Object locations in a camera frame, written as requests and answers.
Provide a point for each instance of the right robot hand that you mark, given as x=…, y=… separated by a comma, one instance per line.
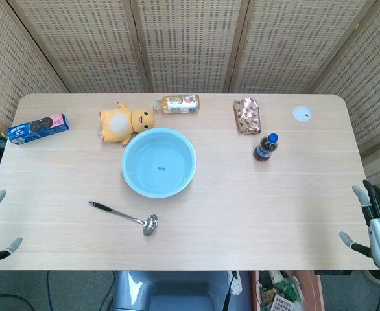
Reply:
x=379, y=230

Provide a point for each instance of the yellow tea bottle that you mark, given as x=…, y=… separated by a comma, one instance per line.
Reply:
x=178, y=104

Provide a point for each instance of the light blue bowl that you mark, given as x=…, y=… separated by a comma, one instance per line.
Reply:
x=159, y=163

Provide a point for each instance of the dark cola bottle blue cap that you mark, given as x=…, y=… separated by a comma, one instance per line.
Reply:
x=266, y=147

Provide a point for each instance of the blue cookie box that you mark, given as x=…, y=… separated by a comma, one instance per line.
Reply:
x=38, y=128

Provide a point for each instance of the pink box of clutter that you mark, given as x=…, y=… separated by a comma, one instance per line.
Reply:
x=284, y=291

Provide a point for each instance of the white round table grommet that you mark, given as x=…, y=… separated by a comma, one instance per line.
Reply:
x=301, y=113

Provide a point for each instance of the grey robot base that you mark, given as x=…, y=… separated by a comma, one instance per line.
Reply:
x=173, y=291

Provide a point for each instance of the yellow plush toy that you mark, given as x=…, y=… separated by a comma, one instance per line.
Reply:
x=125, y=122

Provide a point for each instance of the gold red snack bag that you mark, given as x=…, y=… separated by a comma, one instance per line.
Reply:
x=247, y=116

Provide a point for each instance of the woven bamboo folding screen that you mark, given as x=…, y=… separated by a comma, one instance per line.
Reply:
x=190, y=45

